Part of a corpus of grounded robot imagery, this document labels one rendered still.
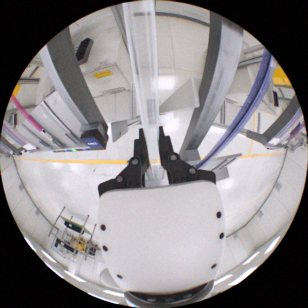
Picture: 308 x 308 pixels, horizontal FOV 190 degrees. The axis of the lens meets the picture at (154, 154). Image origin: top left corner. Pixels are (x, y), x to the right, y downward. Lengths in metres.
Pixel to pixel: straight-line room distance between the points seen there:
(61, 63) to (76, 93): 0.07
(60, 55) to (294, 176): 7.54
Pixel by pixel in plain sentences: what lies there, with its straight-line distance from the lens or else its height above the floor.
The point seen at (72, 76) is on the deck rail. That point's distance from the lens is 0.21.
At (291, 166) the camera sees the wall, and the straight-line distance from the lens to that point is 7.33.
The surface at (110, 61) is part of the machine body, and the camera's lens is 0.47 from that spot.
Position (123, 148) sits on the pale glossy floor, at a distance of 1.07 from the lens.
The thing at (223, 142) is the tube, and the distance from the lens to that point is 0.16.
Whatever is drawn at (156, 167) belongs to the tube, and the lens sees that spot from 0.18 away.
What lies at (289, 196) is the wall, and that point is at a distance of 7.67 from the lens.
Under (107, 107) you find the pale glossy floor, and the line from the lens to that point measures 1.07.
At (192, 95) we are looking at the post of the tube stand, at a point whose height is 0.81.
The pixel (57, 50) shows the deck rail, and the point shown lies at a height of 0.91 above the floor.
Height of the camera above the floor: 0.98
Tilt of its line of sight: 68 degrees down
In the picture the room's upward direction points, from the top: 173 degrees clockwise
